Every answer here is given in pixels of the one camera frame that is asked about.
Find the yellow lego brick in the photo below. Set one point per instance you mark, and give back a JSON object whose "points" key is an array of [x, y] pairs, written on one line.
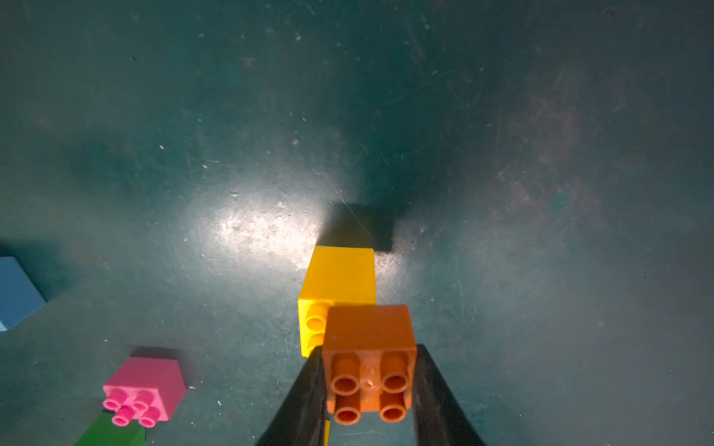
{"points": [[336, 276]]}

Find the pink lego brick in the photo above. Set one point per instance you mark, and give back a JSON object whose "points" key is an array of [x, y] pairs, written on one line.
{"points": [[146, 390]]}

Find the blue long lego brick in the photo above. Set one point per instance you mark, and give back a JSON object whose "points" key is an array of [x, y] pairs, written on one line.
{"points": [[19, 297]]}

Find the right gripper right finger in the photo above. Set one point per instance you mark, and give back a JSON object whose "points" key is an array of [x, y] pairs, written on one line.
{"points": [[438, 418]]}

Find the orange lego brick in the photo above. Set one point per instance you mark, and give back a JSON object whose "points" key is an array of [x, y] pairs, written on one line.
{"points": [[370, 355]]}

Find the green lego brick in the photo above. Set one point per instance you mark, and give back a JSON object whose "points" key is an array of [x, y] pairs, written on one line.
{"points": [[103, 432]]}

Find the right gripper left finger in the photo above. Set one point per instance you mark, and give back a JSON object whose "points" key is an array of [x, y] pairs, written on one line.
{"points": [[300, 421]]}

